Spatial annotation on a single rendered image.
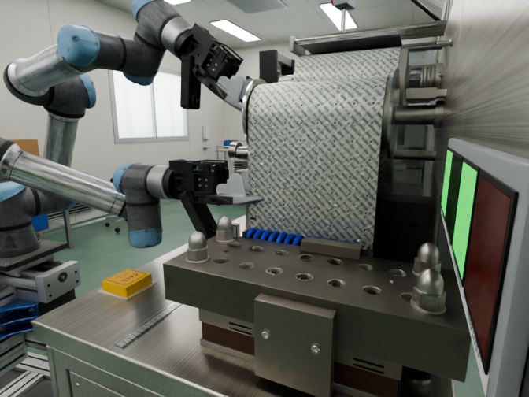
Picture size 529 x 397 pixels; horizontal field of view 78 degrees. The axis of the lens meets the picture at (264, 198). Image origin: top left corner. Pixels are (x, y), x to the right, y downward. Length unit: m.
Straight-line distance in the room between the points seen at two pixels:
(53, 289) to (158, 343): 0.75
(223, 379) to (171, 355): 0.09
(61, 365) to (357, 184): 0.59
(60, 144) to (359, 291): 1.06
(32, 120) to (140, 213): 3.72
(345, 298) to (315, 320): 0.05
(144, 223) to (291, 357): 0.47
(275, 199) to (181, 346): 0.29
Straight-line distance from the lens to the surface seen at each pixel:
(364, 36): 0.89
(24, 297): 1.36
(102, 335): 0.63
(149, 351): 0.57
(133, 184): 0.77
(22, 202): 1.34
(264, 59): 0.99
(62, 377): 0.73
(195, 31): 0.78
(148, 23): 0.84
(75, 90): 1.18
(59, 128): 1.24
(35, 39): 4.61
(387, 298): 0.43
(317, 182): 0.58
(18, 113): 4.38
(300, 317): 0.41
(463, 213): 0.19
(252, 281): 0.45
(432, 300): 0.41
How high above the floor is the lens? 1.23
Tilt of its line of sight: 12 degrees down
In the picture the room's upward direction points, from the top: straight up
